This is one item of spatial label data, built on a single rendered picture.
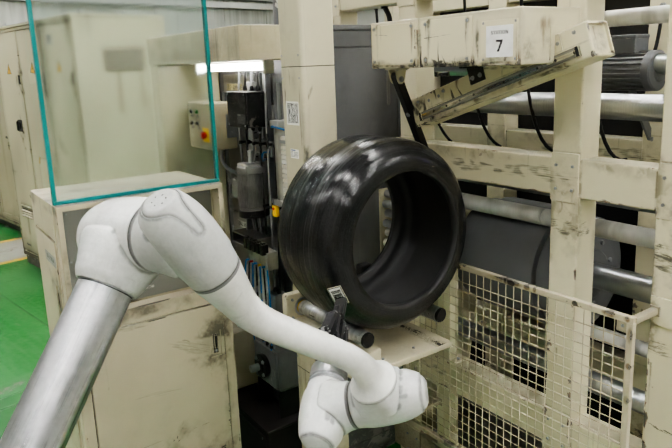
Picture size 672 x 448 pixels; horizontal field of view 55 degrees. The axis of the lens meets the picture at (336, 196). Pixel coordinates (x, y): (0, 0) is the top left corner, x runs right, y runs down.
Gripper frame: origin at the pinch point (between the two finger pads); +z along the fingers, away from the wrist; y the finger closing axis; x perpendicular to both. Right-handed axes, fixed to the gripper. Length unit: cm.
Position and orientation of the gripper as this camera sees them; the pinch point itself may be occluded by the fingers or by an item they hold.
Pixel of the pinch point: (339, 309)
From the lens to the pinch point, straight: 171.6
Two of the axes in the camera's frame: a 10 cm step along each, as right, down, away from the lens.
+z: 1.2, -5.5, 8.3
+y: 4.4, 7.7, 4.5
